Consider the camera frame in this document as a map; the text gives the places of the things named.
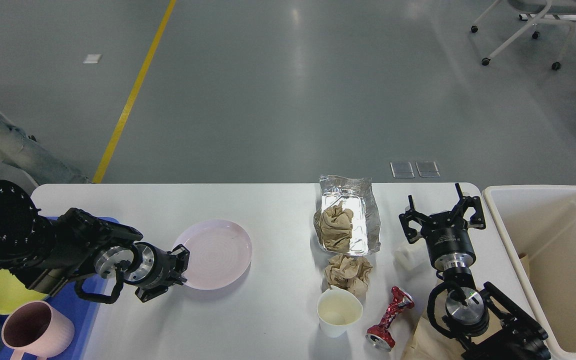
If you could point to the person in jeans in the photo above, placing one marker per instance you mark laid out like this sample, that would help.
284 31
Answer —
22 151

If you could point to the pink mug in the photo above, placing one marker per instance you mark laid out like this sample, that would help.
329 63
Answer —
39 329

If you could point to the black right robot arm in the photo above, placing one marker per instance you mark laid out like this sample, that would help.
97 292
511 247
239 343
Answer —
485 322

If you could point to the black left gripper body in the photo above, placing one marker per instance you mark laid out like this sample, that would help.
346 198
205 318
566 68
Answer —
153 269

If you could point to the pink plate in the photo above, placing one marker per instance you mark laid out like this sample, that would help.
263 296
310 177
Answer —
220 252

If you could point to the white office chair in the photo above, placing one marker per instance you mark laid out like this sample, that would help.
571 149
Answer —
540 8

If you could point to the floor socket plate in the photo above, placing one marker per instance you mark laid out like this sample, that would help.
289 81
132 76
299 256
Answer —
402 170
427 169

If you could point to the crumpled brown paper in foil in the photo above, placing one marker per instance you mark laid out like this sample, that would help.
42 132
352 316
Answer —
334 228

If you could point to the aluminium foil container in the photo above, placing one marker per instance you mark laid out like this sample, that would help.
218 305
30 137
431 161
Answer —
357 195

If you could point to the white chair base bar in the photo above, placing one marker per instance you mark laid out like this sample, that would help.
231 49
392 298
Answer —
563 17

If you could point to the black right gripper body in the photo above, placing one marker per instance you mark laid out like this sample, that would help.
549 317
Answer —
448 242

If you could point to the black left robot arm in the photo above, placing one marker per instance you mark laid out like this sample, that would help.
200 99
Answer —
97 255

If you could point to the yellow plate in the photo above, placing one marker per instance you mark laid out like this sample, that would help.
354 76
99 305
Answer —
14 294

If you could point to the white floor marker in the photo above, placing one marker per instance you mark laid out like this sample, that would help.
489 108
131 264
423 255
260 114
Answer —
91 59

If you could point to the beige plastic bin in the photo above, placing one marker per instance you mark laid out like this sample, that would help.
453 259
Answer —
537 225

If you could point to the right floor socket plate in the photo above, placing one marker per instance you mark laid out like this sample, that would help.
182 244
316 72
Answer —
427 169

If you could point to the left floor socket plate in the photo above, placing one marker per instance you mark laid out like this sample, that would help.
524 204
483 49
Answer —
402 170

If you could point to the white paper cup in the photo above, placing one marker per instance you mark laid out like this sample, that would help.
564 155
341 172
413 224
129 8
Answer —
337 309

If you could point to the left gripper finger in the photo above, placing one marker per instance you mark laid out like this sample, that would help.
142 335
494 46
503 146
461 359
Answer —
145 295
178 260

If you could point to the brown paper bag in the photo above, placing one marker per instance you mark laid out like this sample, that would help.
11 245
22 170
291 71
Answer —
428 344

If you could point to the crushed red can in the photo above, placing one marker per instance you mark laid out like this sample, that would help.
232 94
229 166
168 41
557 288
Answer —
379 335

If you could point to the crumpled brown paper ball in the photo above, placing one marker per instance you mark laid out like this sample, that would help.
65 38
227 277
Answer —
349 273

